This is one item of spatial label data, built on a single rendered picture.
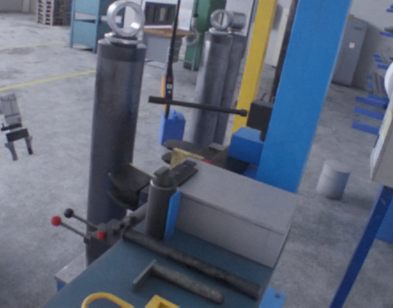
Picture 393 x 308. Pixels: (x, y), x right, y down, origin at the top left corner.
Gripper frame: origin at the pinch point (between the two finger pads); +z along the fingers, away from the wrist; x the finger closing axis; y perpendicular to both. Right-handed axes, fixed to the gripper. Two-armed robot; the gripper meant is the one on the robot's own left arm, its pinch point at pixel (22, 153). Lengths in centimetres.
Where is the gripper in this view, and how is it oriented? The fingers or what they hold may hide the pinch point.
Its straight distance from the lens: 215.8
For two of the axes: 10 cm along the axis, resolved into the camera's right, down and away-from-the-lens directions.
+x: 2.5, -2.2, 9.4
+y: 9.5, -1.5, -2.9
